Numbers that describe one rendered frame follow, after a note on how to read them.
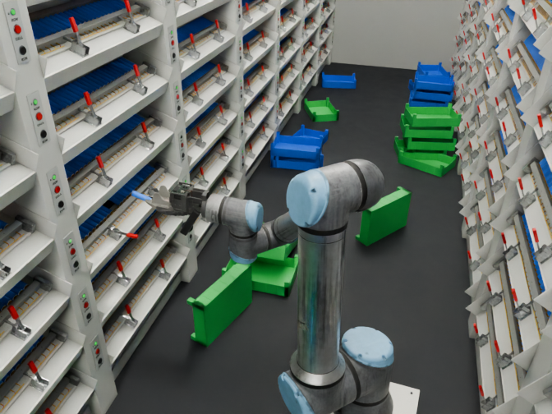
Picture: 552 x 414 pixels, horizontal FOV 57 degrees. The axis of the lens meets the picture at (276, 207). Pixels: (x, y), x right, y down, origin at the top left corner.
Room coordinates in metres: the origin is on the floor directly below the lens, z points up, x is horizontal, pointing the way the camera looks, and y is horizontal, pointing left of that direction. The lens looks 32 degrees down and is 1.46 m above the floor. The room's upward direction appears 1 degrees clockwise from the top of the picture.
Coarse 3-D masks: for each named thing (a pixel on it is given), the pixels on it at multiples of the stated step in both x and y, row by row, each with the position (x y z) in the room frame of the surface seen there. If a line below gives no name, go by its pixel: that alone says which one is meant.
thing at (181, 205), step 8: (192, 184) 1.39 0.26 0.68; (176, 192) 1.34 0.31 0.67; (184, 192) 1.34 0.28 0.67; (192, 192) 1.35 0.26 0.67; (200, 192) 1.34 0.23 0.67; (208, 192) 1.35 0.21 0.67; (176, 200) 1.33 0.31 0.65; (184, 200) 1.32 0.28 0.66; (192, 200) 1.33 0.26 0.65; (200, 200) 1.33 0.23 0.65; (176, 208) 1.33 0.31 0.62; (184, 208) 1.32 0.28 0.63; (192, 208) 1.33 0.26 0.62; (200, 208) 1.33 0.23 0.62
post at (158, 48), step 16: (160, 0) 1.71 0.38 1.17; (176, 32) 1.79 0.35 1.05; (144, 48) 1.73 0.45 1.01; (160, 48) 1.71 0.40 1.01; (176, 48) 1.78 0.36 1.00; (176, 64) 1.77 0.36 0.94; (176, 80) 1.76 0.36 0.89; (160, 96) 1.72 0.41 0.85; (176, 128) 1.72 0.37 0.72; (176, 144) 1.71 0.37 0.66; (176, 160) 1.71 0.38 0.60; (176, 240) 1.72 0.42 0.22; (192, 240) 1.77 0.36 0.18; (192, 256) 1.76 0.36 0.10; (192, 272) 1.74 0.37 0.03
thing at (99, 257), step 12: (156, 156) 1.72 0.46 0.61; (156, 168) 1.71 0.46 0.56; (168, 168) 1.71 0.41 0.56; (180, 168) 1.70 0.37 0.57; (168, 180) 1.67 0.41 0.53; (144, 204) 1.49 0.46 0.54; (132, 216) 1.41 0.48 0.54; (144, 216) 1.44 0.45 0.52; (120, 228) 1.34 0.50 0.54; (132, 228) 1.36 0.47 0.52; (108, 240) 1.27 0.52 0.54; (120, 240) 1.29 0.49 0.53; (96, 252) 1.21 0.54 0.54; (108, 252) 1.22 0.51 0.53; (96, 264) 1.16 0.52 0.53
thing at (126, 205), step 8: (160, 168) 1.69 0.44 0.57; (152, 176) 1.63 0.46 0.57; (144, 184) 1.56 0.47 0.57; (128, 200) 1.45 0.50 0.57; (120, 208) 1.40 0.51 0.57; (128, 208) 1.44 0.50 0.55; (112, 216) 1.35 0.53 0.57; (120, 216) 1.39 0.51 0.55; (104, 224) 1.31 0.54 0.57; (112, 224) 1.34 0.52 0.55; (96, 232) 1.26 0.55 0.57; (88, 240) 1.22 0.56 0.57; (96, 240) 1.25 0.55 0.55; (88, 248) 1.21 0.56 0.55; (88, 256) 1.18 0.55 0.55
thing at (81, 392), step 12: (72, 372) 1.04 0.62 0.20; (60, 384) 1.00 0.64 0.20; (72, 384) 1.02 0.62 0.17; (84, 384) 1.03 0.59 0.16; (48, 396) 0.96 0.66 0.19; (60, 396) 0.98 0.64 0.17; (72, 396) 0.99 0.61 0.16; (84, 396) 1.00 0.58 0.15; (48, 408) 0.89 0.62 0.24; (60, 408) 0.94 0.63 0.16; (72, 408) 0.95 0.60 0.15
